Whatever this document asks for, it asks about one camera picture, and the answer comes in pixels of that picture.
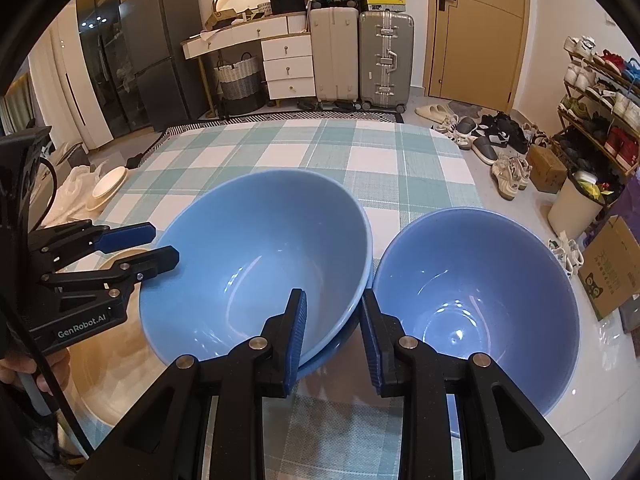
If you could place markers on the large printed cardboard box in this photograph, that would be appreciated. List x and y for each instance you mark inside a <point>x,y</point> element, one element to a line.
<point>612,270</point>

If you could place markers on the woven laundry basket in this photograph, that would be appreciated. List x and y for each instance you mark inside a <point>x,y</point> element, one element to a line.
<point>239,80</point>

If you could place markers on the white dressing table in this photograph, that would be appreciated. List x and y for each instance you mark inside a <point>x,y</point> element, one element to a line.
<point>287,67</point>

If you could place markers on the pair of white green sneakers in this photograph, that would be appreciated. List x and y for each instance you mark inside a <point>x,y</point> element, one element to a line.
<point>567,255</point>

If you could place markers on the white trash bin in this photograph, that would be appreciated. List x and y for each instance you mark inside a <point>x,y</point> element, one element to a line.
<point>572,210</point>

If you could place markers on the person's left hand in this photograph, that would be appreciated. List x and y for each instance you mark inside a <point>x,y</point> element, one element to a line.
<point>30,370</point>

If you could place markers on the beige suitcase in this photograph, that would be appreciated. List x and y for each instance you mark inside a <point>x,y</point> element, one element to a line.
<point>334,55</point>

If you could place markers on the wooden door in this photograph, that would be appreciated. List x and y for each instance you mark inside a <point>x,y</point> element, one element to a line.
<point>480,35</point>

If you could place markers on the black yellow shoe box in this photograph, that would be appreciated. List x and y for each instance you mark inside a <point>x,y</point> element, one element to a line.
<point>382,3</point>

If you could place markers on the white plastic bag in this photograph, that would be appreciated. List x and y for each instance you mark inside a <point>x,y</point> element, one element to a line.
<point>70,195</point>

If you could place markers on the small open cardboard box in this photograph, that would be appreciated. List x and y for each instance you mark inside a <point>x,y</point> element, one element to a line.
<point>221,19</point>

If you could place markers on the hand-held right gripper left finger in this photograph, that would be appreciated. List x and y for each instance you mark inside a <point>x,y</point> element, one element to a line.
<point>295,342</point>

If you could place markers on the dark glass cabinet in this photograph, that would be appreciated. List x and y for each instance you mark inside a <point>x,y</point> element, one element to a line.
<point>105,60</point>

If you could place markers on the silver suitcase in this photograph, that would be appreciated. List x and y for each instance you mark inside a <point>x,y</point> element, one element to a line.
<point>386,60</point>

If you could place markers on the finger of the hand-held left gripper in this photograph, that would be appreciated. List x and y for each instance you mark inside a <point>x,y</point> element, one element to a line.
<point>127,237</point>
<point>155,260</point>

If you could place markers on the grey refrigerator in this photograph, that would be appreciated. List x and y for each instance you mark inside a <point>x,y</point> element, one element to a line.
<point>165,60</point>

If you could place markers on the cream round plate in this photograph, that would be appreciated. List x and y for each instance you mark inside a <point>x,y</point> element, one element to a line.
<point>115,380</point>

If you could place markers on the scattered shoes group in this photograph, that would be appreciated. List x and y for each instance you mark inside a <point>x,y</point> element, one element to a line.
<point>490,135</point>

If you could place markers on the metal shoe rack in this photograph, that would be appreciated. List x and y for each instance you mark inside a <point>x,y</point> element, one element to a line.
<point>565,135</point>

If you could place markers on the beige curtain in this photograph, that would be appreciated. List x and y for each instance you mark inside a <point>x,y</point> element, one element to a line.
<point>20,105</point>

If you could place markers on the small brown cardboard box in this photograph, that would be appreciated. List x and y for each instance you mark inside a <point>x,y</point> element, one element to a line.
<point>547,170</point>

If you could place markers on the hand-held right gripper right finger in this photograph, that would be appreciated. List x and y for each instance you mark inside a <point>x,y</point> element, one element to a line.
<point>372,347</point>

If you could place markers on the assorted sneakers group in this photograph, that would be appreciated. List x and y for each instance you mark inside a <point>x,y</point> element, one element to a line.
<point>620,105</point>

